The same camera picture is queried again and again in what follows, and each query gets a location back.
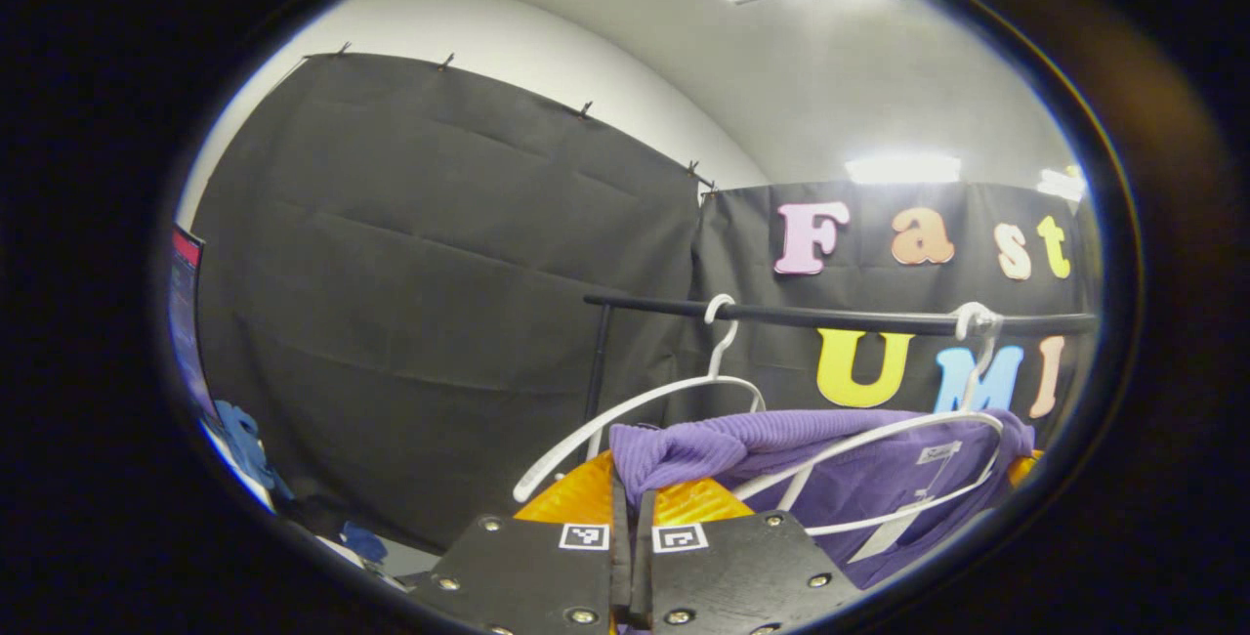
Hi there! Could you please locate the black backdrop cloth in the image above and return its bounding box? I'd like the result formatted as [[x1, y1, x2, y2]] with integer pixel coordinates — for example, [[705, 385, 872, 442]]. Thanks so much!
[[190, 51, 1104, 558]]

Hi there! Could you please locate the purple knit cardigan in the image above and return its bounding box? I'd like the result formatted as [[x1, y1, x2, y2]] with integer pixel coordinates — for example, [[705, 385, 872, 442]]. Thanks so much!
[[608, 407, 1038, 590]]

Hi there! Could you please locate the small ceiling light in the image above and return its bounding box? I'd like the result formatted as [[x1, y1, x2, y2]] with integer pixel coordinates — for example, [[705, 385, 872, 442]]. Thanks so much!
[[1037, 164, 1088, 203]]

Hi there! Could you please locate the white plastic hanger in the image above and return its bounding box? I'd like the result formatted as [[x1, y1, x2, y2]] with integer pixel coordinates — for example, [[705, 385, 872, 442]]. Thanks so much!
[[513, 293, 770, 505], [732, 301, 1007, 538]]

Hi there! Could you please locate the blue cloth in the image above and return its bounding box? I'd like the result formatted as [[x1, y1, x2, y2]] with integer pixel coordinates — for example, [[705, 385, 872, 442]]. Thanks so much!
[[340, 521, 390, 565], [213, 399, 294, 504]]

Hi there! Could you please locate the black metal clothes rack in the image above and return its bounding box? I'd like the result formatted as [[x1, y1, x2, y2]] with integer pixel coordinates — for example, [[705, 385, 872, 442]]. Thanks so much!
[[583, 291, 1100, 436]]

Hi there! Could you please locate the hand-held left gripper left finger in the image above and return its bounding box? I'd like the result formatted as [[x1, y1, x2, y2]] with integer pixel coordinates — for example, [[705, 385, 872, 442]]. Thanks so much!
[[408, 449, 633, 635]]

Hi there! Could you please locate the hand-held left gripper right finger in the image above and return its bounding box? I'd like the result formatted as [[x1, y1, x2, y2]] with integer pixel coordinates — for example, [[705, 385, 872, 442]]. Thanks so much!
[[631, 479, 864, 635]]

